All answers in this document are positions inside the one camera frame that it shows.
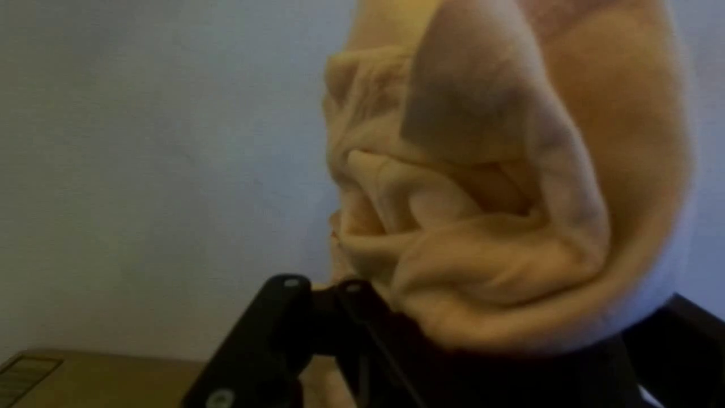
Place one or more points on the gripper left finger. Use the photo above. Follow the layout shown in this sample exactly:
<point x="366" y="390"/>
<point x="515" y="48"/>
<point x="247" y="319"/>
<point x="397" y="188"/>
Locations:
<point x="272" y="345"/>

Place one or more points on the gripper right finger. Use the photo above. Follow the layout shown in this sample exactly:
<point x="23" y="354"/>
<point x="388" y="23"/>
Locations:
<point x="674" y="340"/>

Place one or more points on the yellow cloth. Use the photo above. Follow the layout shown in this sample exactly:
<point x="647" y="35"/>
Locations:
<point x="487" y="181"/>

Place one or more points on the cardboard box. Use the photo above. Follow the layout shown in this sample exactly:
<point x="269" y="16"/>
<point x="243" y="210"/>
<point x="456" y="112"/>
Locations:
<point x="102" y="379"/>

